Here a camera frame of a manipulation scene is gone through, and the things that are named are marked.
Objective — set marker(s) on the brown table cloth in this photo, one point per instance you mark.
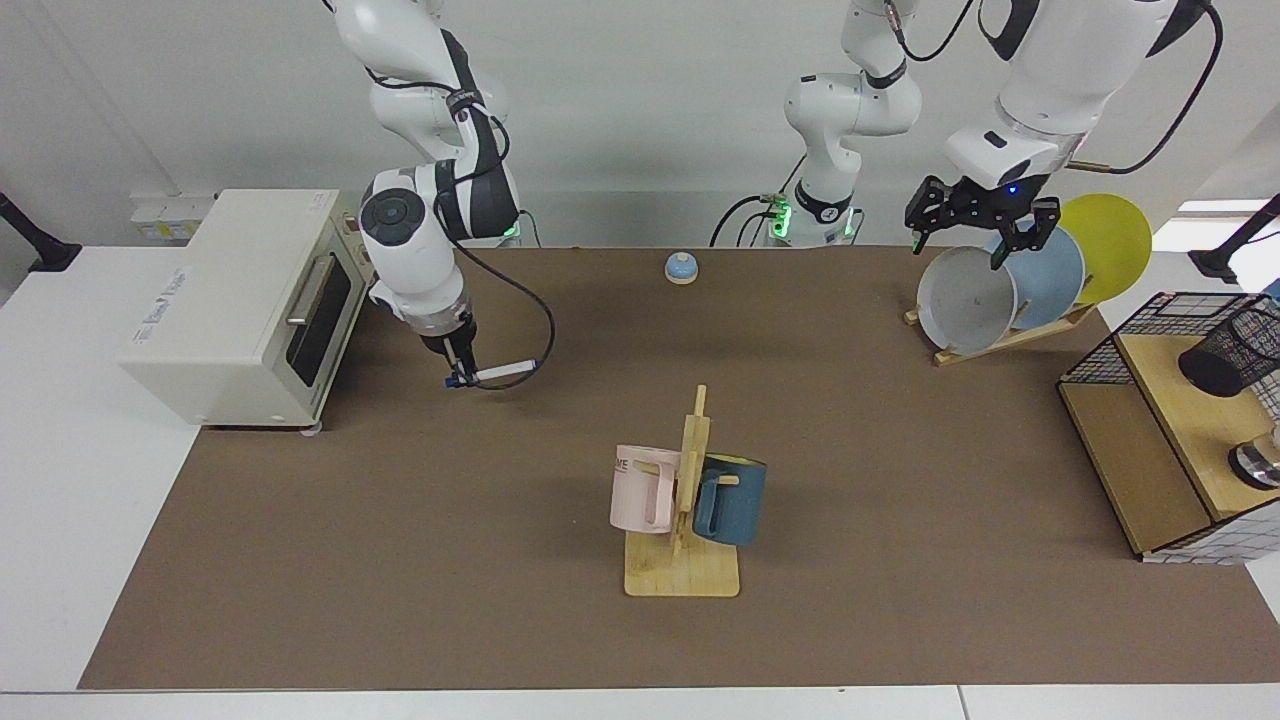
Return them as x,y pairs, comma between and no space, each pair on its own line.
450,550

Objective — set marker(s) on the wooden cup stand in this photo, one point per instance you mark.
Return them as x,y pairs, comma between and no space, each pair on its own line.
680,575

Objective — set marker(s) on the wooden plate rack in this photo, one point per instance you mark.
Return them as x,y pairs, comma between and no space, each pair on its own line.
1040,328

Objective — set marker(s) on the pale toaster oven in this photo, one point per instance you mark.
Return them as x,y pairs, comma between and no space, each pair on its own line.
230,320

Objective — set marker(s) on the black mesh pen holder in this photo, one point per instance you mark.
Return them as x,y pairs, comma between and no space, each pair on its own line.
1235,350

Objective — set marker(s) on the yellow plate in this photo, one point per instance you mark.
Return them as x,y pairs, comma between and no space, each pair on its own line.
1110,240

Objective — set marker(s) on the black metal stand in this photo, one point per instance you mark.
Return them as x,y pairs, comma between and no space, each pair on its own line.
40,250
1230,255

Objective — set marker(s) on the light blue plate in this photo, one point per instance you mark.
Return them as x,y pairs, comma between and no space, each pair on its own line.
1050,275

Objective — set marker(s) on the small blue round bell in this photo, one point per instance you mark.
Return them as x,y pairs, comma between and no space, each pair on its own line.
680,265

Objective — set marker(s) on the dark teal cup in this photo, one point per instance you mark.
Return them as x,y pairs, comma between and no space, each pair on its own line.
740,505

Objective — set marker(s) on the pink cup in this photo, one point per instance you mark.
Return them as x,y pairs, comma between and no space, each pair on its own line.
632,500

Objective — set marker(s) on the shiny silver metal lid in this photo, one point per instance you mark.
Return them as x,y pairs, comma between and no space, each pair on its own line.
1258,465

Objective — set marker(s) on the grey plate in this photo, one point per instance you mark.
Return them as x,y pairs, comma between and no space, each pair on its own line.
965,305

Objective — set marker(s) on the blue and white marker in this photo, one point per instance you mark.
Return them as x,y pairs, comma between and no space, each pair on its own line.
505,372

